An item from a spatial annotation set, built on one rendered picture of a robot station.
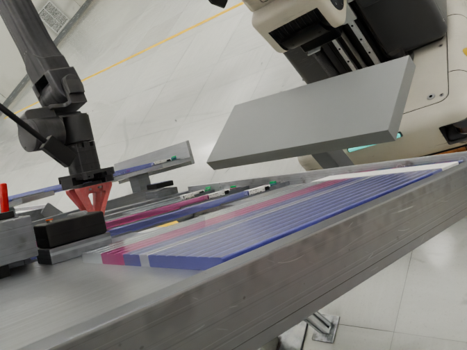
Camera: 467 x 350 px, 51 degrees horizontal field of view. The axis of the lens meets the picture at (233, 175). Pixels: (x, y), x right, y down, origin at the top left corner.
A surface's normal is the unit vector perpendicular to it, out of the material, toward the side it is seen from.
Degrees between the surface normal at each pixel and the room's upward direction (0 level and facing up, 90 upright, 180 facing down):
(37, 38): 80
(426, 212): 90
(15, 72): 90
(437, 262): 0
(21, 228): 90
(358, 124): 0
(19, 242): 90
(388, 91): 0
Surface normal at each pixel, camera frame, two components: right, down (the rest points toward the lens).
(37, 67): -0.54, 0.29
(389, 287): -0.62, -0.59
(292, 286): 0.70, -0.10
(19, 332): -0.18, -0.98
